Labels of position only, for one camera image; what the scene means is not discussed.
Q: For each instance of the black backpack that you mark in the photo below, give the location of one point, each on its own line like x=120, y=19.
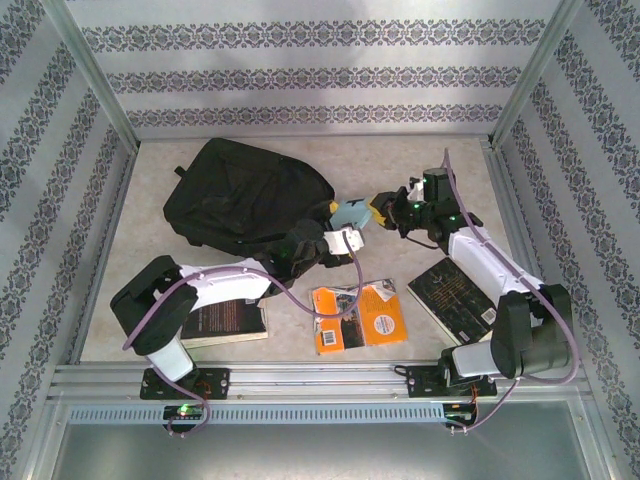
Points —
x=240, y=200

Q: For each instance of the black book with gold print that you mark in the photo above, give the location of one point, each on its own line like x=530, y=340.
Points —
x=450, y=295

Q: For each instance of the orange paperback book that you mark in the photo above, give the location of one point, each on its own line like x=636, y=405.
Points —
x=385, y=320

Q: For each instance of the black paperback book with barcode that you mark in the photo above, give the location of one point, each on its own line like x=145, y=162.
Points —
x=230, y=325

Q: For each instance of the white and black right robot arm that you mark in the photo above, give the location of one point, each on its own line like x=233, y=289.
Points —
x=490, y=260

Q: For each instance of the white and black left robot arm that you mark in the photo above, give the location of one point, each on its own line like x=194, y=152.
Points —
x=225, y=285

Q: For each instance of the right controller board with LED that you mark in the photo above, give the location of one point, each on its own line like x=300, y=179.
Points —
x=457, y=417

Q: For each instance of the controller board with led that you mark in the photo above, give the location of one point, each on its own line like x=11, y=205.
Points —
x=185, y=412
x=457, y=417

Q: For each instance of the grey metal panel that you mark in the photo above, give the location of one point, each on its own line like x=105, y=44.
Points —
x=320, y=450

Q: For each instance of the left controller board with LED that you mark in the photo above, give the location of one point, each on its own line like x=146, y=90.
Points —
x=185, y=412

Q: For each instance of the aluminium back rail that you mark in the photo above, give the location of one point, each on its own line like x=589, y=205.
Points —
x=400, y=136

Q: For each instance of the aluminium side rail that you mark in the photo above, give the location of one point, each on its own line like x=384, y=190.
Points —
x=525, y=250
x=104, y=255

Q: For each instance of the aluminium mounting rail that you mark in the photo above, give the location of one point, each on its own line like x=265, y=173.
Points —
x=320, y=382

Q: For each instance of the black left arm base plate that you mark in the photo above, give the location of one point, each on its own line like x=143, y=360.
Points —
x=220, y=382

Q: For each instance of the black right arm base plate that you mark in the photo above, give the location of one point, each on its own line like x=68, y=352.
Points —
x=420, y=382

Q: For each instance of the aluminium frame post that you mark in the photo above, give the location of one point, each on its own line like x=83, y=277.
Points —
x=92, y=70
x=535, y=70

